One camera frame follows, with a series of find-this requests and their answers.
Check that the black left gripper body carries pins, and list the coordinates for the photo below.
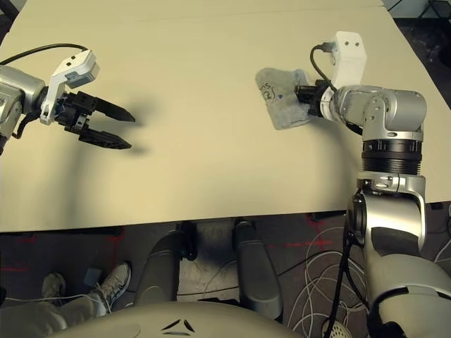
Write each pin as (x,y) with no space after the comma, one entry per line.
(75,111)

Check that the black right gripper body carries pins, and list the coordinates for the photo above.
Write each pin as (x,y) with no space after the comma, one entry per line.
(313,95)

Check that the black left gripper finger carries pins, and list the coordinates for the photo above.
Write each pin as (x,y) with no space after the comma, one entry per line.
(112,111)
(104,140)

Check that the grey terry rag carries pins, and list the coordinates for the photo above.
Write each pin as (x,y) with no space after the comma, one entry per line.
(282,112)

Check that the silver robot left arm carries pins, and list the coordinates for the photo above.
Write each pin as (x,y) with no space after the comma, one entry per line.
(17,91)

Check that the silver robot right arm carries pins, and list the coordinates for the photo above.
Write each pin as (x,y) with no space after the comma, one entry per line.
(398,105)

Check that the small blue floor pad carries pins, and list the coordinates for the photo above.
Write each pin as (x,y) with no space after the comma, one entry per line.
(92,275)

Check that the grey robot left leg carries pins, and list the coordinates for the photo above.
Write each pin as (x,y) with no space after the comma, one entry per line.
(158,271)

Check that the grey robot leg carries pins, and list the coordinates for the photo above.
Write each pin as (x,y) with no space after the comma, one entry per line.
(158,271)
(257,274)

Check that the white grey sneaker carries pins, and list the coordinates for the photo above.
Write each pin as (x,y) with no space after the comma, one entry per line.
(53,285)
(116,281)

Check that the light grey trouser leg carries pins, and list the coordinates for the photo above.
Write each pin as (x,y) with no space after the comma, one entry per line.
(42,317)

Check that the grey robot right leg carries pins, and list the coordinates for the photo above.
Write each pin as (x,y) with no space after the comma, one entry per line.
(257,274)

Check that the grey robot torso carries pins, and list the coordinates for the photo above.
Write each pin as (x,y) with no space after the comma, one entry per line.
(158,320)

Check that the white perforated disc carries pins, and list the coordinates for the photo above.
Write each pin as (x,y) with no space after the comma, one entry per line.
(336,331)

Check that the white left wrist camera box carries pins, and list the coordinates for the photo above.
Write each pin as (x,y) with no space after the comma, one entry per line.
(79,67)

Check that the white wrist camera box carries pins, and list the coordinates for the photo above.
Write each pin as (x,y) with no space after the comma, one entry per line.
(79,67)
(347,49)

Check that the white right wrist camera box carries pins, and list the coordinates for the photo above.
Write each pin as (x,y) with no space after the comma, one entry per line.
(347,49)

